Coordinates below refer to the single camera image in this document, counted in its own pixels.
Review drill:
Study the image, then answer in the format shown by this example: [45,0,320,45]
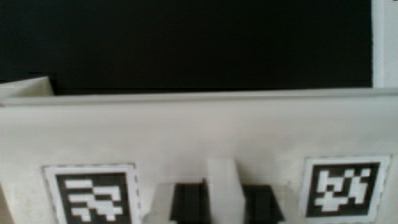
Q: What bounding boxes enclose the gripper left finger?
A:
[169,181,212,224]

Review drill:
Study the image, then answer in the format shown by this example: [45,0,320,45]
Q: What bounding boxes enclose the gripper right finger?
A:
[244,185,284,224]

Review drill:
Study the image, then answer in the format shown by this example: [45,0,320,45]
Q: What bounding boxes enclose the white U-shaped table frame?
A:
[371,0,398,88]

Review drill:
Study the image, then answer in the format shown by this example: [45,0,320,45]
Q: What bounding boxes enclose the white cabinet body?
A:
[0,76,398,107]

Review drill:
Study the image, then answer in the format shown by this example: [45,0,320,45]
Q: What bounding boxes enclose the white cabinet door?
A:
[0,96,398,224]

